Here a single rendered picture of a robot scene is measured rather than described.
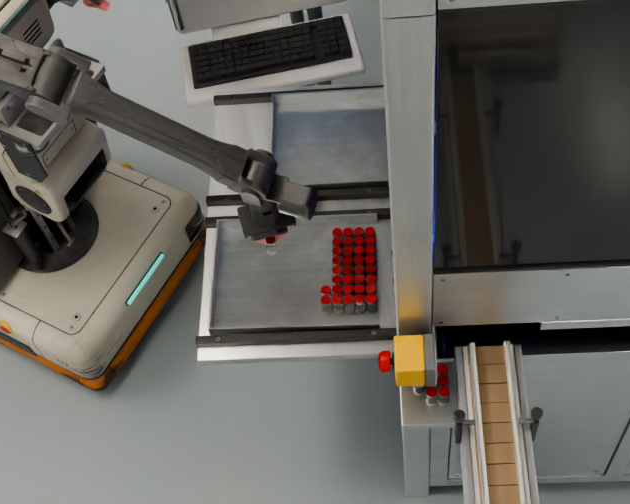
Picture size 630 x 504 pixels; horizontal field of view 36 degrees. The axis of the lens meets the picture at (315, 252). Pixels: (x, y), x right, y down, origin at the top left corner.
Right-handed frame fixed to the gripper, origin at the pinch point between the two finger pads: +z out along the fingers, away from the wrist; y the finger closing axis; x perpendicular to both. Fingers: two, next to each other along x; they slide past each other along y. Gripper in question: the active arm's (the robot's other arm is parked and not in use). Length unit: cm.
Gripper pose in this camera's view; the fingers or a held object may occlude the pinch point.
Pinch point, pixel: (270, 238)
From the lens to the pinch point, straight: 193.5
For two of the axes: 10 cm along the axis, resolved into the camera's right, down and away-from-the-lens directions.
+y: 9.6, -2.5, 1.0
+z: 0.4, 4.9, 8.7
